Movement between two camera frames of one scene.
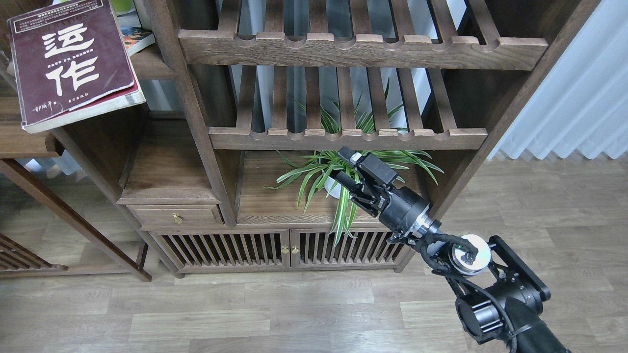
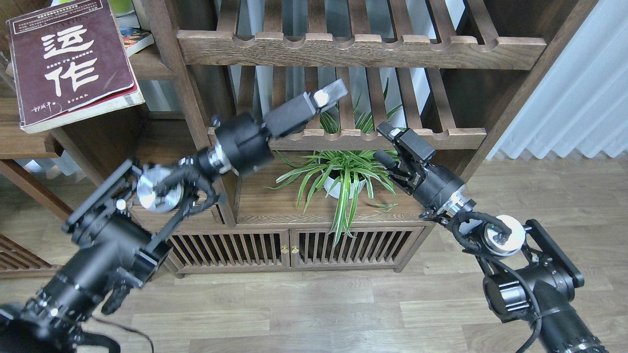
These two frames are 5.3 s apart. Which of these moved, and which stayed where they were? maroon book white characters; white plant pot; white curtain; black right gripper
Moved: black right gripper
Stayed: maroon book white characters; white plant pot; white curtain
